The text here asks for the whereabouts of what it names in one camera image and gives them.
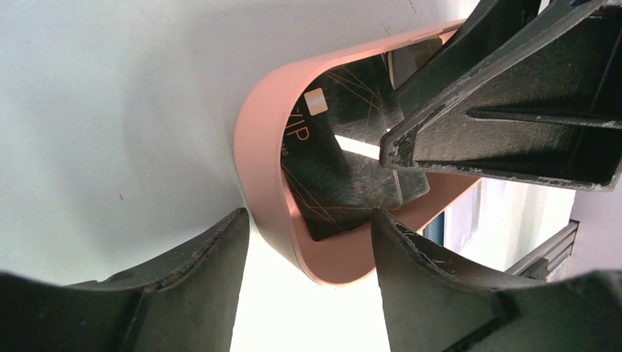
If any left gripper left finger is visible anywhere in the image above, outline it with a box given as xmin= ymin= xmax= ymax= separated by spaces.
xmin=1 ymin=208 xmax=249 ymax=351

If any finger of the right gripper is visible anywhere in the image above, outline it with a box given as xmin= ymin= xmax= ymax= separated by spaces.
xmin=379 ymin=0 xmax=621 ymax=191
xmin=397 ymin=0 xmax=541 ymax=120

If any black credit card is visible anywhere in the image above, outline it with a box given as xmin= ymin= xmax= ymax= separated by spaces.
xmin=385 ymin=37 xmax=443 ymax=89
xmin=281 ymin=55 xmax=429 ymax=241

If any blue card holder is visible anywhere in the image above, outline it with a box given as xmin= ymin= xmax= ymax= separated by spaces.
xmin=423 ymin=212 xmax=445 ymax=246

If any aluminium frame rail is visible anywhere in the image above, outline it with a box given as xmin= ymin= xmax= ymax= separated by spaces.
xmin=505 ymin=220 xmax=579 ymax=281

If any pink oval tray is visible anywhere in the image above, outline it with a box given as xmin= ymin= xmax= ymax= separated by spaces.
xmin=234 ymin=20 xmax=461 ymax=286

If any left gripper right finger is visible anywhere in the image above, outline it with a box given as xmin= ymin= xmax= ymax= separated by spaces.
xmin=371 ymin=208 xmax=621 ymax=351

